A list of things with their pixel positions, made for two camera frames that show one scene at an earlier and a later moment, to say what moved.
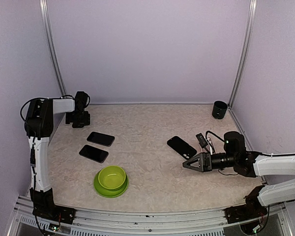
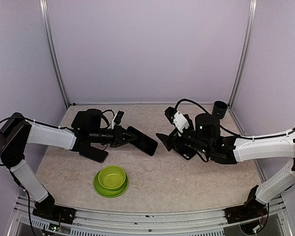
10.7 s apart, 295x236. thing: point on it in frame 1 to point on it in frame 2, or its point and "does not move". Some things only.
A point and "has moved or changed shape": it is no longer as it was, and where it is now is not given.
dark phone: [101, 138] has moved or changed shape
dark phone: [94, 153] does not move
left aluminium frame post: [44, 6] does not move
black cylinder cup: [219, 109] does not move
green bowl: [112, 177] does not move
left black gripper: [86, 120] to [119, 136]
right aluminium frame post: [244, 53] does not move
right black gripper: [203, 162] to [166, 139]
